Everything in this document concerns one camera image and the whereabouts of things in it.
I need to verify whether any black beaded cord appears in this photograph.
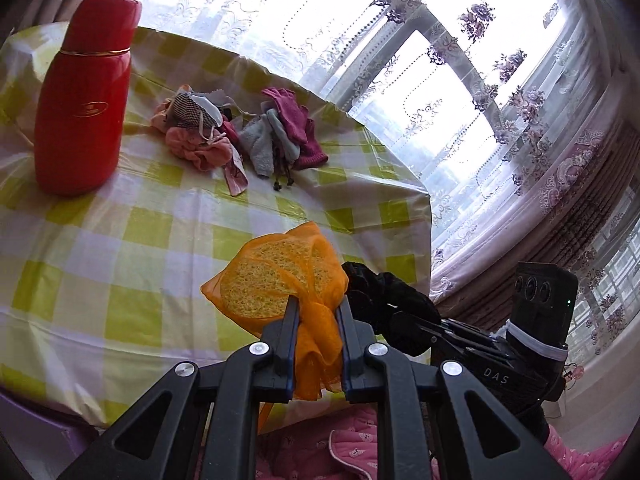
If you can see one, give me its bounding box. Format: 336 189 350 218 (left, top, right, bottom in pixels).
272 152 296 192

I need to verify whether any pink quilted blanket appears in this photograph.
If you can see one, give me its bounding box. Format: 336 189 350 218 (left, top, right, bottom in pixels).
197 402 633 480

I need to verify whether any window frame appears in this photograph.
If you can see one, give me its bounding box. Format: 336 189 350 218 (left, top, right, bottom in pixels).
330 0 506 126

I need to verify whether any brown patterned curtain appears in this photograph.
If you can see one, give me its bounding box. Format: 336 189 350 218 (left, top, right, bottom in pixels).
432 110 640 333

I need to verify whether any grey fuzzy sock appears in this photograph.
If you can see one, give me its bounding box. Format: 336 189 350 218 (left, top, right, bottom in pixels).
239 109 301 178

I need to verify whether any sheer floral lace curtain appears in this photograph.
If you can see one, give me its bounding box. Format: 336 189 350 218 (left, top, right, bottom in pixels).
95 0 626 266

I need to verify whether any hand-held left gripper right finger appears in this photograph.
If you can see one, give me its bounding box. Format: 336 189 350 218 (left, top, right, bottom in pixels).
336 301 571 480

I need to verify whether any yellow checkered tablecloth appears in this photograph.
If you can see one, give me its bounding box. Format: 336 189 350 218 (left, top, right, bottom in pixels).
0 22 433 433

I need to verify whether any red thermos bottle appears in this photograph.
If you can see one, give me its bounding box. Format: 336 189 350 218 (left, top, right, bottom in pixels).
34 0 143 197

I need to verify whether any black fuzzy cloth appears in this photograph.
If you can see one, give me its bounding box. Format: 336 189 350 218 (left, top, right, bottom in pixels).
342 261 442 357

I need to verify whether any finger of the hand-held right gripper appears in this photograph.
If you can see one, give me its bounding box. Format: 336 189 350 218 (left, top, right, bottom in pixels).
392 311 507 361

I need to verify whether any pink patterned cloth strip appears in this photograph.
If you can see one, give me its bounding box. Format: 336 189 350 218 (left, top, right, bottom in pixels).
222 157 249 196

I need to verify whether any purple stool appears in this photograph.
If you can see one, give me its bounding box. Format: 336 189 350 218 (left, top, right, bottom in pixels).
0 391 98 480

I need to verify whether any light pink floral cloth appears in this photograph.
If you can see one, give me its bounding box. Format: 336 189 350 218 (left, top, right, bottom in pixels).
151 100 176 134

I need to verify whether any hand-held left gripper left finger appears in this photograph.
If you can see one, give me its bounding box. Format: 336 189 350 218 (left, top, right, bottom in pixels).
57 296 301 480

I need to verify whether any orange mesh bag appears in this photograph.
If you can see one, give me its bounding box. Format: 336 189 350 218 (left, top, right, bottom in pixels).
201 221 349 402

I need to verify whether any pink towel cloth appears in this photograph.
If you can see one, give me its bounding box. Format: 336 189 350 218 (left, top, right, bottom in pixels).
165 126 246 172

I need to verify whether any magenta knitted sock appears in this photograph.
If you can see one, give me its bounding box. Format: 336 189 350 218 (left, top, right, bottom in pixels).
261 87 329 170

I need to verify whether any plaid face mask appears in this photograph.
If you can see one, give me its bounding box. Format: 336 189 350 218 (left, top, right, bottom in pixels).
167 85 224 129

